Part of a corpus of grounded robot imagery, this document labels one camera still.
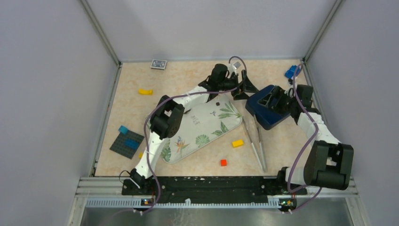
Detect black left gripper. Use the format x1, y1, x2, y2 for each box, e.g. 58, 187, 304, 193
217, 70, 258, 100

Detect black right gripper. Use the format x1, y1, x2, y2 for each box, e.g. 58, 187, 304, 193
258, 85, 298, 117

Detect dark blue box lid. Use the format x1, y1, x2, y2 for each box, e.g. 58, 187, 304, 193
245, 85, 290, 130

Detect clear plastic tongs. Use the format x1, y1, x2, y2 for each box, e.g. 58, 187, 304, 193
242, 115, 267, 172

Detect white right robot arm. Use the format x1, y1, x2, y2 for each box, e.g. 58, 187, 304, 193
258, 85, 354, 194

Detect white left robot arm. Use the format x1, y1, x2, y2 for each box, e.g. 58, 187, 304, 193
129, 64, 259, 195

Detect blue toy car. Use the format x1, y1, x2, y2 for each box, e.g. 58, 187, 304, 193
284, 65, 302, 79

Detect floral serving tray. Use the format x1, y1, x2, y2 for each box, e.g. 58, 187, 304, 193
160, 94, 242, 164

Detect yellow lego brick right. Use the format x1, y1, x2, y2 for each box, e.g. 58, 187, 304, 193
231, 139, 244, 148

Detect playing card deck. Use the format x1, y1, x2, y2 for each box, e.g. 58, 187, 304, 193
151, 59, 168, 70

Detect yellow curved block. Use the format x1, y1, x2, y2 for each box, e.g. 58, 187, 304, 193
138, 89, 153, 95

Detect red lego cube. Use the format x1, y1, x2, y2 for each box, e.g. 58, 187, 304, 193
220, 159, 227, 167

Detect grey lego baseplate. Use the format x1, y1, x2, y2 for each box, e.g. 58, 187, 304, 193
110, 130, 144, 159

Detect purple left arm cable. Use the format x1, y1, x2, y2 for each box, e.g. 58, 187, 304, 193
143, 56, 247, 216

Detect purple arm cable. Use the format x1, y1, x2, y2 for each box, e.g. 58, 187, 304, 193
143, 56, 247, 216
287, 64, 323, 214

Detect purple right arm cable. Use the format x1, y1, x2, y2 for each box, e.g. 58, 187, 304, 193
287, 64, 323, 214

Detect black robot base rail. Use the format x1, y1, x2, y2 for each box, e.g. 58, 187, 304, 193
121, 176, 289, 204

